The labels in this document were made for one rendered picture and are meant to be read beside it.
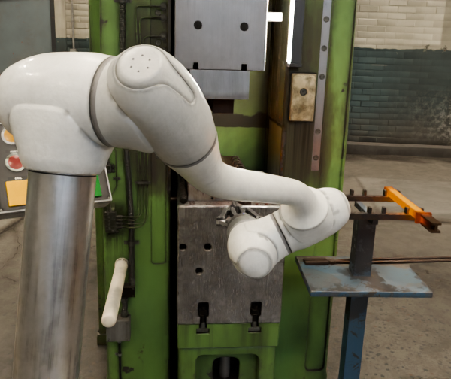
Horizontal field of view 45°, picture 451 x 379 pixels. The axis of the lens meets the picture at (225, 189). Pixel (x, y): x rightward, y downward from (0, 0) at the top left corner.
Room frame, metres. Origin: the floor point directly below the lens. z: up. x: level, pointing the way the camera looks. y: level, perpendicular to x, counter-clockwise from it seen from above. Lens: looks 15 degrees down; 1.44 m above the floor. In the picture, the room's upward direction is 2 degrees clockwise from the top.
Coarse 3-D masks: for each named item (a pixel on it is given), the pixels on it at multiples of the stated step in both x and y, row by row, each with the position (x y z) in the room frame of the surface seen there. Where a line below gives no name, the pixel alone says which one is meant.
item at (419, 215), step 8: (392, 192) 1.82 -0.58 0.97; (400, 200) 1.73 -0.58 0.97; (408, 200) 1.72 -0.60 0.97; (416, 208) 1.62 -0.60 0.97; (416, 216) 1.56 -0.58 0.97; (424, 216) 1.53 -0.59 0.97; (424, 224) 1.53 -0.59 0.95; (432, 224) 1.47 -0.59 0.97; (440, 224) 1.47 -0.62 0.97; (432, 232) 1.47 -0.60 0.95
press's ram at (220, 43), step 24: (192, 0) 1.82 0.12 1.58; (216, 0) 1.83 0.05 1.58; (240, 0) 1.83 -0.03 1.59; (264, 0) 1.84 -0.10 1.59; (192, 24) 1.82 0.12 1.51; (216, 24) 1.83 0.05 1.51; (240, 24) 1.83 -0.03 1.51; (264, 24) 1.84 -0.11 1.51; (192, 48) 1.82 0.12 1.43; (216, 48) 1.83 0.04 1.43; (240, 48) 1.83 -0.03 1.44; (264, 48) 1.84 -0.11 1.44
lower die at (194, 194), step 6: (222, 156) 2.23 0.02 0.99; (228, 156) 2.23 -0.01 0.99; (228, 162) 2.11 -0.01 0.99; (186, 180) 1.98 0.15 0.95; (186, 186) 1.97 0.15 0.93; (192, 186) 1.82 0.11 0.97; (192, 192) 1.82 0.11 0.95; (198, 192) 1.82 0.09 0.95; (192, 198) 1.82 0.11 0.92; (198, 198) 1.82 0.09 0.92; (204, 198) 1.82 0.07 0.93; (216, 198) 1.83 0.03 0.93
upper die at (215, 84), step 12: (192, 72) 1.82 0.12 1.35; (204, 72) 1.82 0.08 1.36; (216, 72) 1.83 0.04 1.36; (228, 72) 1.83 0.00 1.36; (240, 72) 1.83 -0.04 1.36; (204, 84) 1.82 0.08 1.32; (216, 84) 1.83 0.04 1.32; (228, 84) 1.83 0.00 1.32; (240, 84) 1.83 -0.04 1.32; (204, 96) 1.82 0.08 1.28; (216, 96) 1.83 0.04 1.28; (228, 96) 1.83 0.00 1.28; (240, 96) 1.83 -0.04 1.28
